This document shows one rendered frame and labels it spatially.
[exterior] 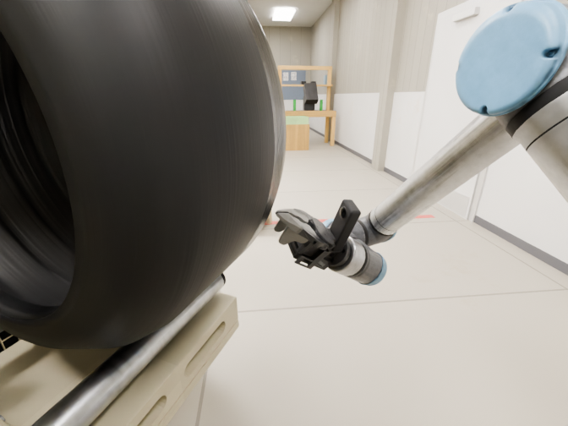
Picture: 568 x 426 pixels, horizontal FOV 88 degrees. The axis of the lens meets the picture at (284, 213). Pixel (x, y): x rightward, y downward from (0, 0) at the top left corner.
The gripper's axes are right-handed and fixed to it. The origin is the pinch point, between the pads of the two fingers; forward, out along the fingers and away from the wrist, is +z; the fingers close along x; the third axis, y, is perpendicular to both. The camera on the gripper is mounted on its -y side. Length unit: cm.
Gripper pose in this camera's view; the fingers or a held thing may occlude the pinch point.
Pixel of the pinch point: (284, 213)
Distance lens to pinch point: 54.9
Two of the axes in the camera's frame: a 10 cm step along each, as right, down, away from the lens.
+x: -2.8, -6.5, 7.1
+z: -6.9, -3.8, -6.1
